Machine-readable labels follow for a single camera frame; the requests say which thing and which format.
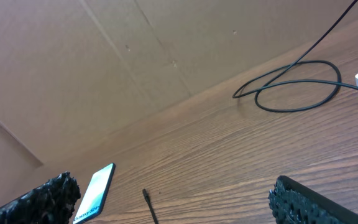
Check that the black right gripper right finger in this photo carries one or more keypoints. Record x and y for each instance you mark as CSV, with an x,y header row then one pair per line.
x,y
292,202

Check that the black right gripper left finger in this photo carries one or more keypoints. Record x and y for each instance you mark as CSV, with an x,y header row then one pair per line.
x,y
50,203

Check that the Samsung Galaxy smartphone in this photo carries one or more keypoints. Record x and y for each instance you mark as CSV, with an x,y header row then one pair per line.
x,y
94,198

